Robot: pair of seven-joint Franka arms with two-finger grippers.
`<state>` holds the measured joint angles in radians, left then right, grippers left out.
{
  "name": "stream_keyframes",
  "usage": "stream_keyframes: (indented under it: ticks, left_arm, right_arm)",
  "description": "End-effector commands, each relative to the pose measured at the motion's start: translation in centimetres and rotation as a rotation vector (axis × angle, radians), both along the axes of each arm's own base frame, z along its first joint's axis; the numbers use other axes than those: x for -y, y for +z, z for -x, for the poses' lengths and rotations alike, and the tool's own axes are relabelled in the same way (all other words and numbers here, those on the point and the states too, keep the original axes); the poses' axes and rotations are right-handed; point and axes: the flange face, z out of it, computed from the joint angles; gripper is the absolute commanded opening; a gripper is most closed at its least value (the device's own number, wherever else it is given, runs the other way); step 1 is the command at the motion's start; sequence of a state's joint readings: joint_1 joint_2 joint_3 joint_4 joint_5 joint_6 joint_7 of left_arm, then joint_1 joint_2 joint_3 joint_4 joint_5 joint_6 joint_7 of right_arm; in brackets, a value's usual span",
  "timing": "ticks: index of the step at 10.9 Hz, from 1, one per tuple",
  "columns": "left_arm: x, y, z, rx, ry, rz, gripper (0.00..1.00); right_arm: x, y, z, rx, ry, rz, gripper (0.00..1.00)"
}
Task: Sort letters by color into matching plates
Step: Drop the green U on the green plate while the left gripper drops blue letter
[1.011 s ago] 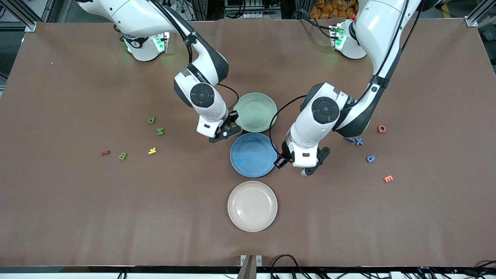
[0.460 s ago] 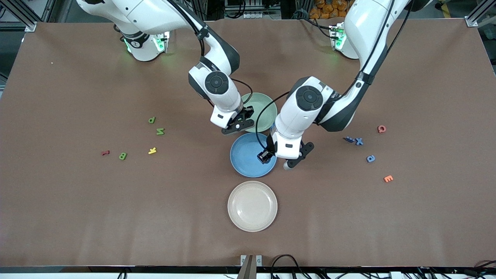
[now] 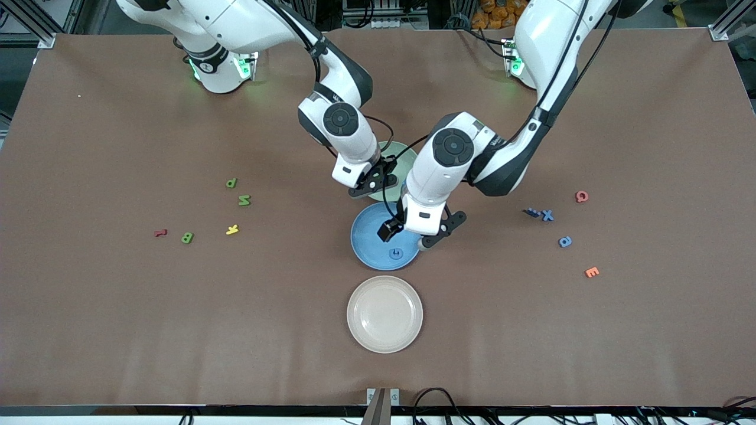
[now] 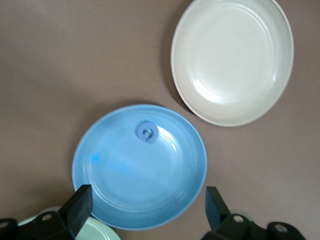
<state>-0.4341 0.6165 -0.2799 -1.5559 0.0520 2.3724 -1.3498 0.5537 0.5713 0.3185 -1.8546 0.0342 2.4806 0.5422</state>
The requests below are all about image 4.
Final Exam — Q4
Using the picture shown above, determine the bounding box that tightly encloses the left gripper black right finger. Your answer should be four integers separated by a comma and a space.
201, 186, 307, 240

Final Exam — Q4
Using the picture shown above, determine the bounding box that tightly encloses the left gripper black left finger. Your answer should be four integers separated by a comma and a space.
0, 184, 93, 240

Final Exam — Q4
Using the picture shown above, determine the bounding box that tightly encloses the blue foam letter G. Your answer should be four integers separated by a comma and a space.
135, 120, 160, 145

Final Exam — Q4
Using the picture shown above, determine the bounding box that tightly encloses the pale green round plate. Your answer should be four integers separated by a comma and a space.
16, 205, 121, 240

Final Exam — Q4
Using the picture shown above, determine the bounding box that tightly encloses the blue round plate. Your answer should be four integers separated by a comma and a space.
71, 104, 208, 231

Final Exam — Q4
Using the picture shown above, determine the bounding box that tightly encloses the brown table cover sheet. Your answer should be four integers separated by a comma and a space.
0, 0, 320, 240

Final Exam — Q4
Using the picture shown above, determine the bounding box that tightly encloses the beige round plate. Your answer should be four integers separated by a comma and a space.
170, 0, 295, 128

